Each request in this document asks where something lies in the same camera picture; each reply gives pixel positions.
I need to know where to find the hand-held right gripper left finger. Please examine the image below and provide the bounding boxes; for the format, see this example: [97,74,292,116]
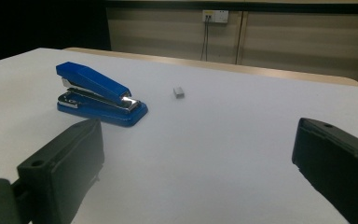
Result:
[16,119,105,224]

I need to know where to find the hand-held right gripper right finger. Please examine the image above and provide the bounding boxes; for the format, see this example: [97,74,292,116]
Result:
[291,117,358,224]

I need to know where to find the blue stapler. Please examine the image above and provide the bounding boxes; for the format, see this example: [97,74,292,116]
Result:
[55,61,149,128]

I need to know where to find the grey block of staples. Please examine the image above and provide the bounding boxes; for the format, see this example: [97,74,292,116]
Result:
[172,86,186,100]

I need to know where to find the black cable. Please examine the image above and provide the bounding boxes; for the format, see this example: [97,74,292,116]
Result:
[205,17,210,62]
[200,17,207,62]

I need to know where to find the white wall socket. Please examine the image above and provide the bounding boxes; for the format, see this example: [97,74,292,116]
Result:
[201,9,230,24]

